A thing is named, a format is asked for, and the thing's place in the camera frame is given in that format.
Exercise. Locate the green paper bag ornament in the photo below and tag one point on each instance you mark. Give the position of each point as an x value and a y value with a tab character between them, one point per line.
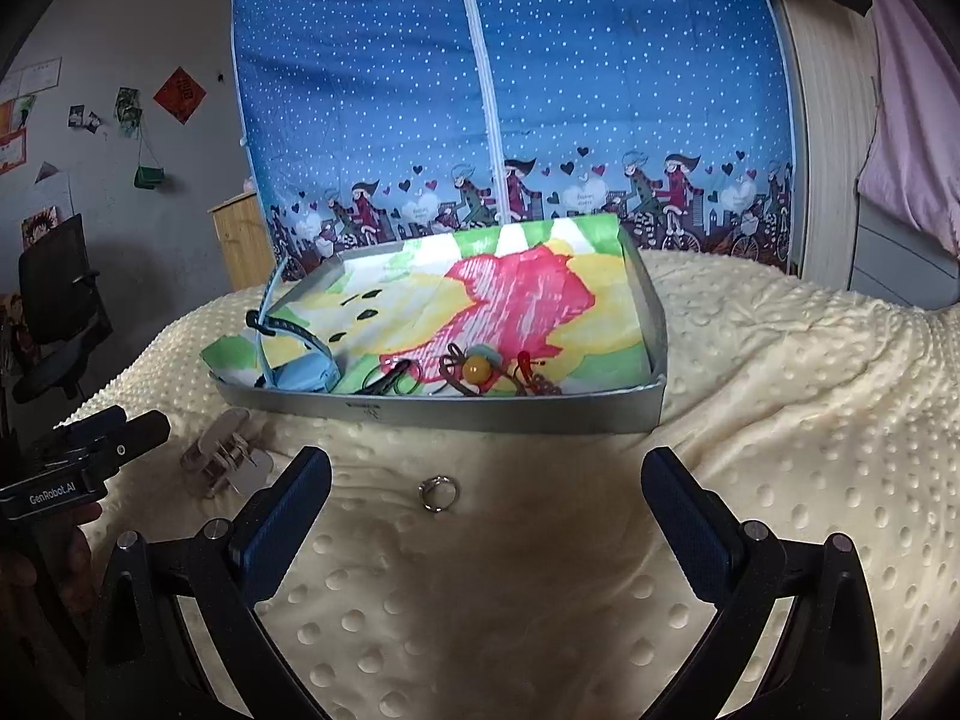
150	177

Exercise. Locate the folded paper wall ornament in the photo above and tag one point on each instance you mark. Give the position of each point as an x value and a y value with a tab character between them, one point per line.
45	174

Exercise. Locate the light blue wrist watch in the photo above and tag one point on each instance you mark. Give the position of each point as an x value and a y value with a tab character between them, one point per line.
304	375

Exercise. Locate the red diamond wall paper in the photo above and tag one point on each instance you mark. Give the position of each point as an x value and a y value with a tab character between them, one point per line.
180	95

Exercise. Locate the orange wall drawing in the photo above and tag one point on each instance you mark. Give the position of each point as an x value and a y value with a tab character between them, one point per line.
11	150

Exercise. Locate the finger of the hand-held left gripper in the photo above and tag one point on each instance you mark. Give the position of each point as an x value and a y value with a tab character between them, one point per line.
135	435
90	424

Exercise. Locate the colourful cartoon tray box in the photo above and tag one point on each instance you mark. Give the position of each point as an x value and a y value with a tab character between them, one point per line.
450	416

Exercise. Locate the pink hanging cloth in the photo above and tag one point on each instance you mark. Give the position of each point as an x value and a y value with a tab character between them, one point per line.
922	127

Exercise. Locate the green wall drawing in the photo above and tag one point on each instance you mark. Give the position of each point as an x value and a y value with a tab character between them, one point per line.
16	114

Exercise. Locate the small wall photo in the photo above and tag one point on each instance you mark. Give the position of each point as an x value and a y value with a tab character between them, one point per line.
84	118

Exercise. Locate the person's left hand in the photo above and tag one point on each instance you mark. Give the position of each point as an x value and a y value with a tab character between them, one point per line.
79	562

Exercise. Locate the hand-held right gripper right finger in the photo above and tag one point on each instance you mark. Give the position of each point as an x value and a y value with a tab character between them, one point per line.
686	532

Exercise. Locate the yellow dotted blanket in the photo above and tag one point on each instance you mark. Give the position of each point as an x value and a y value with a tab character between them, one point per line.
487	615

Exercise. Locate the black office chair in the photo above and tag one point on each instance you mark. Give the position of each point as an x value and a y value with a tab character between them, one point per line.
60	292

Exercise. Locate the white wall certificate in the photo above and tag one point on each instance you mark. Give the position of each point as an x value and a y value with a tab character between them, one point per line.
34	79

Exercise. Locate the black hair clip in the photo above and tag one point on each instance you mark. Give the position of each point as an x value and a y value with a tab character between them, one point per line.
386	379

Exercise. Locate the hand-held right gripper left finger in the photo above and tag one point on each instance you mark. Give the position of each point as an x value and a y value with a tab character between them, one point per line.
281	532

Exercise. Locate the white panel closet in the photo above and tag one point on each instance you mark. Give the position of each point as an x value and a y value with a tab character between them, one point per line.
832	165

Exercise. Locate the white wall paper sheet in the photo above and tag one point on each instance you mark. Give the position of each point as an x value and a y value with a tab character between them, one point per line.
54	195

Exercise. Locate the blue printed fabric wardrobe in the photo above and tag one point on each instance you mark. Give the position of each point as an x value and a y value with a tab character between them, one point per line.
360	90

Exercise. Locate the wooden cabinet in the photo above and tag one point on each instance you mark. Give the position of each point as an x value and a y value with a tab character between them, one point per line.
240	240

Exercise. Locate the clear hair claw clip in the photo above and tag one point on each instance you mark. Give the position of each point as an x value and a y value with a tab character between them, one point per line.
217	457

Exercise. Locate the green wall photo strip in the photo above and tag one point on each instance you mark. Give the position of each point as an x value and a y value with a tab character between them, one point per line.
127	109

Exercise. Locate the cartoon character wall picture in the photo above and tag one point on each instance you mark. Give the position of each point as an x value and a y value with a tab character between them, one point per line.
39	229

